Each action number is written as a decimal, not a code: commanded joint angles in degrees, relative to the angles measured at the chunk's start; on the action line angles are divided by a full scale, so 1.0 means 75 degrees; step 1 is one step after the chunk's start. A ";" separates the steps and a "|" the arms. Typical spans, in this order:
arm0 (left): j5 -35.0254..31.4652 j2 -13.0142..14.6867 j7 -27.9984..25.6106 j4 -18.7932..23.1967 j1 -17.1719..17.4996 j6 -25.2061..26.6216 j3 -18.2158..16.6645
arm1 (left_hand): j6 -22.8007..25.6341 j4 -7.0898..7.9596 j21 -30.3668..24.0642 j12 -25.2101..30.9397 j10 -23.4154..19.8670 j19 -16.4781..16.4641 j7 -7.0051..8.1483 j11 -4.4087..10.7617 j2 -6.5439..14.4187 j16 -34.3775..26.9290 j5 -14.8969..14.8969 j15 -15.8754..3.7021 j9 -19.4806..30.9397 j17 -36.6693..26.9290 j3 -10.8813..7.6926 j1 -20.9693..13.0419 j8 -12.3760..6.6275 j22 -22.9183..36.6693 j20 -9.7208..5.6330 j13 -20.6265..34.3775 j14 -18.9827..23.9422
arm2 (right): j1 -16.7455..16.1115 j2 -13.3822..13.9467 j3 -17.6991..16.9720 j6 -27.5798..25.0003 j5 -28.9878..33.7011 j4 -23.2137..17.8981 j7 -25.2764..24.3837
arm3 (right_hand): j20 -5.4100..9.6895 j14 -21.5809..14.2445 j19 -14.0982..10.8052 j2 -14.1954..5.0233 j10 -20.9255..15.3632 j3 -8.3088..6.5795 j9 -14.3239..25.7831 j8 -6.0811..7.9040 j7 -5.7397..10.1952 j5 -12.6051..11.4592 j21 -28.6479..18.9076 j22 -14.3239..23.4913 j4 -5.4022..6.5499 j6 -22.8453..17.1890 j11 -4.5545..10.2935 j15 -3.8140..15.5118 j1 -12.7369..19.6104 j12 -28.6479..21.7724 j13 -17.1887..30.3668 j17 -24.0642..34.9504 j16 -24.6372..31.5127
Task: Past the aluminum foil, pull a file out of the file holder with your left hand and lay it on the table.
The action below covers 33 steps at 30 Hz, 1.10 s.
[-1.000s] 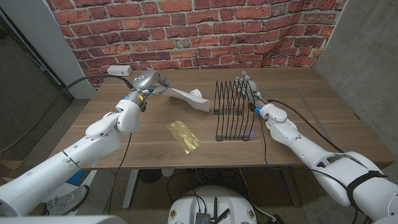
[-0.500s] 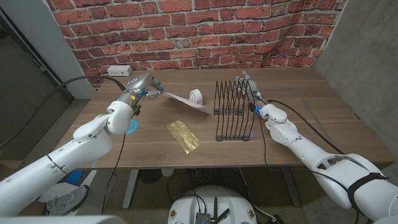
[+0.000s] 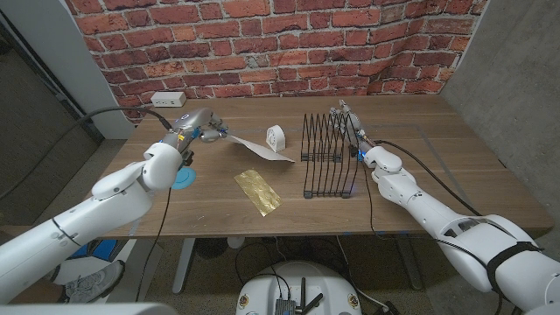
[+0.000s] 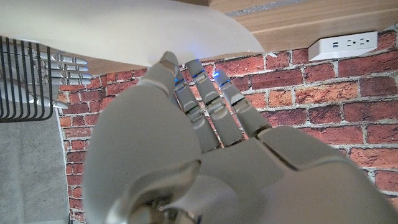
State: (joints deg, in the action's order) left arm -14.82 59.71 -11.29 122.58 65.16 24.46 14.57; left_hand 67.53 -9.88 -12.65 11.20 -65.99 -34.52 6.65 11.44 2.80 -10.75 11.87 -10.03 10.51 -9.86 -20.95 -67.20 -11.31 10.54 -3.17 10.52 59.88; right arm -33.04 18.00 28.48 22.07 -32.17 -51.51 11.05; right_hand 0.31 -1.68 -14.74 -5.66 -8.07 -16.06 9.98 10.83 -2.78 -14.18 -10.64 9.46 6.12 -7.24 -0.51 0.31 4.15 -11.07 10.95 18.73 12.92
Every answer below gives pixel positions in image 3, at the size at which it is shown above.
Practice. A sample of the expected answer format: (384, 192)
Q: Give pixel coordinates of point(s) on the red brick print backdrop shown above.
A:
(262, 44)

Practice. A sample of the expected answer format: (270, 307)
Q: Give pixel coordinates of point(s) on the grey table leg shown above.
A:
(410, 262)

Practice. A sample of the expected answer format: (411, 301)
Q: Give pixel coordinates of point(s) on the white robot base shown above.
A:
(262, 289)

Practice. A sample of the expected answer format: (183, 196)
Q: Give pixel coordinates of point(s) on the white paper file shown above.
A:
(262, 151)

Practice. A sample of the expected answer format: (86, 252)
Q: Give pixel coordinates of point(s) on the brown cardboard box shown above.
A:
(35, 295)

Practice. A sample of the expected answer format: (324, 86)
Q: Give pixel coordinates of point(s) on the gold aluminum foil sheet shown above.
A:
(258, 192)

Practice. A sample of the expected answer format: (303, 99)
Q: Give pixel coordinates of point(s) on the black antenna module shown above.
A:
(286, 306)

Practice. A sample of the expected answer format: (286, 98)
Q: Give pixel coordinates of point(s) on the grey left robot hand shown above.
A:
(194, 120)

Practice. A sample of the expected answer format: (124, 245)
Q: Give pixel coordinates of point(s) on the small white desk clock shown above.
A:
(276, 139)

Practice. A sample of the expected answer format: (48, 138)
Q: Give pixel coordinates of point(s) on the blue round coaster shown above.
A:
(187, 178)

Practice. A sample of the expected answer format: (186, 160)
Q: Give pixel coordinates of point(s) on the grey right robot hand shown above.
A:
(354, 127)

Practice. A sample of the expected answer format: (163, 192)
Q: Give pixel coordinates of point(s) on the white power outlet box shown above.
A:
(168, 99)

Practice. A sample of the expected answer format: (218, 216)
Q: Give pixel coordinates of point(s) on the white table leg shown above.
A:
(184, 267)

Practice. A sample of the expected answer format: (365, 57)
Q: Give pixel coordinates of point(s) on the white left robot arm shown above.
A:
(87, 219)

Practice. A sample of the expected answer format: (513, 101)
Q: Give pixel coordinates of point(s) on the grey sneaker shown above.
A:
(94, 284)

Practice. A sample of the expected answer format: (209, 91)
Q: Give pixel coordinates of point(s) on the blue foot pedal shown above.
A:
(81, 253)
(105, 249)

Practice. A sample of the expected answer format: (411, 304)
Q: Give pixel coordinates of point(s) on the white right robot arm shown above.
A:
(437, 214)

